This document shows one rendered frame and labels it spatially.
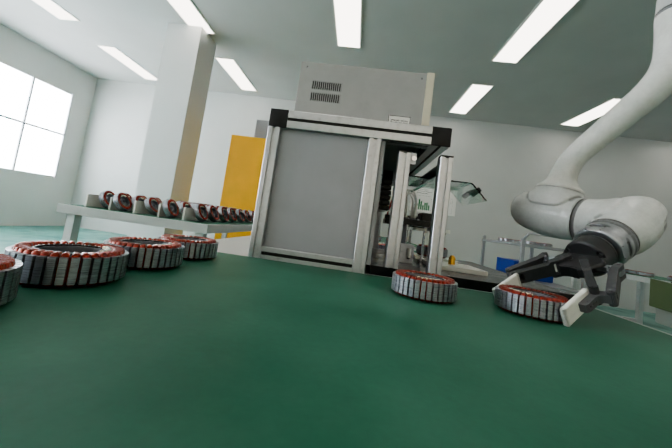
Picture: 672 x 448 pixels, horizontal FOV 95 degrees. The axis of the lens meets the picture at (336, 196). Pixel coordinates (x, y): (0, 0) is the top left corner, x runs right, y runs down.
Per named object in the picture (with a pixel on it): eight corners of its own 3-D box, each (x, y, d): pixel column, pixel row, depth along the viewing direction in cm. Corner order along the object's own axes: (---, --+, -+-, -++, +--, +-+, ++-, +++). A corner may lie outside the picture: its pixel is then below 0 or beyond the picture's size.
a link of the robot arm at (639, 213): (645, 270, 60) (569, 251, 71) (679, 237, 65) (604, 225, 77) (644, 220, 57) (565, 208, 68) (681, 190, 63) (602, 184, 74)
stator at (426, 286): (389, 284, 61) (391, 265, 61) (447, 294, 60) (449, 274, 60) (392, 297, 50) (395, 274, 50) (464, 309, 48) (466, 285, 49)
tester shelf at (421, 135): (404, 184, 140) (405, 174, 140) (450, 147, 72) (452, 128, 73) (308, 172, 143) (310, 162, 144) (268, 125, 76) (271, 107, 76)
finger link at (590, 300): (596, 296, 50) (619, 301, 47) (580, 311, 48) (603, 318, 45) (594, 287, 50) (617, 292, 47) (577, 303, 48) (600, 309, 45)
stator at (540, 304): (521, 304, 60) (522, 284, 60) (587, 324, 50) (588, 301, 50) (479, 302, 55) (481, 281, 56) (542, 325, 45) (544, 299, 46)
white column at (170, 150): (177, 260, 444) (216, 44, 472) (158, 264, 399) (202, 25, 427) (145, 255, 448) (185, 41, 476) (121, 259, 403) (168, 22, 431)
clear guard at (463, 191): (463, 205, 133) (464, 192, 134) (486, 201, 110) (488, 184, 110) (387, 195, 136) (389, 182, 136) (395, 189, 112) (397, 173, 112)
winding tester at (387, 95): (403, 169, 130) (408, 122, 132) (427, 142, 86) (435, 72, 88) (312, 158, 133) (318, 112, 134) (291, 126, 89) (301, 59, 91)
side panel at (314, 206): (364, 272, 74) (380, 142, 77) (364, 274, 71) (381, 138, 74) (251, 255, 76) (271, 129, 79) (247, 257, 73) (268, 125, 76)
